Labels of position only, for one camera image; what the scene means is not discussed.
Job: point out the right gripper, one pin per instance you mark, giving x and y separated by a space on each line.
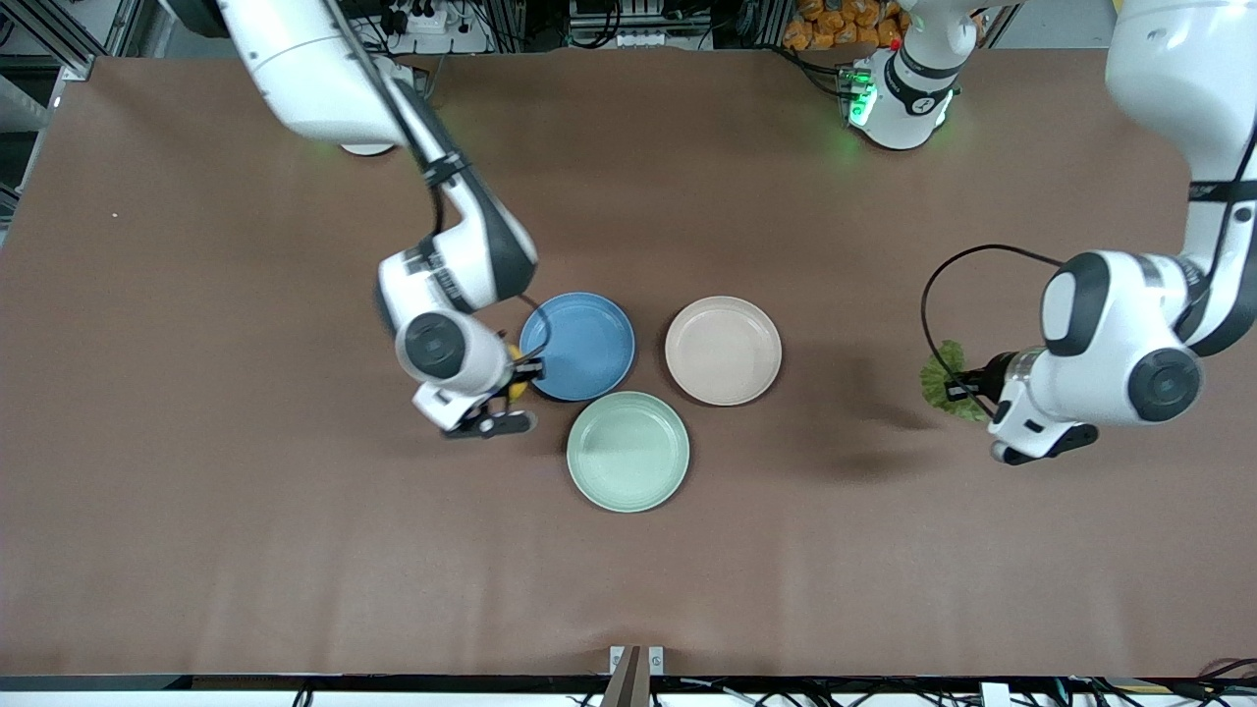
521 371

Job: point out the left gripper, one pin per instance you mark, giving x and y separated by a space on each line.
983 382

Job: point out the yellow lemon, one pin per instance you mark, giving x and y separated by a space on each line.
518 393

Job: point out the green lettuce leaf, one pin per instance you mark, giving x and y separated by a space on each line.
933 381

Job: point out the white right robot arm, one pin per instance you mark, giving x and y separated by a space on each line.
314 79

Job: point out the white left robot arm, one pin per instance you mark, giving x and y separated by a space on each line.
1169 59

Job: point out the blue plate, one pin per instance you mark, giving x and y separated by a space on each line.
589 344

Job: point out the pale green plate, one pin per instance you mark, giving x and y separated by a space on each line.
628 452

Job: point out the beige plate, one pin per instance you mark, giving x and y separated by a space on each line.
724 352

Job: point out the white power strip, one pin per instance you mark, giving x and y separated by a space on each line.
442 29

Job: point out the orange snack packets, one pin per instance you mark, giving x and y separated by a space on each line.
840 25

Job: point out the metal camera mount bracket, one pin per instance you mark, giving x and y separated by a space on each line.
635 673

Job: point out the aluminium frame profile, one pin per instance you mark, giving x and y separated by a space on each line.
74 44

